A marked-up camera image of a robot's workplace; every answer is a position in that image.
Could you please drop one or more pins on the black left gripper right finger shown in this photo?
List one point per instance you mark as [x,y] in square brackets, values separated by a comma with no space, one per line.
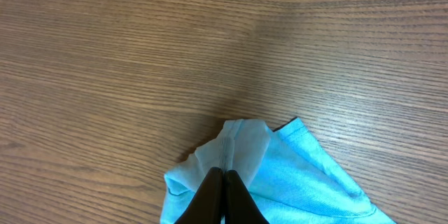
[240,207]

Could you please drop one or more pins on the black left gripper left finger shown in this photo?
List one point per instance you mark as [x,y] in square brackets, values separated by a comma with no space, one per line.
[205,206]

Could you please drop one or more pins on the light blue printed t-shirt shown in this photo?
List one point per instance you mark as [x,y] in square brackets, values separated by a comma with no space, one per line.
[288,174]

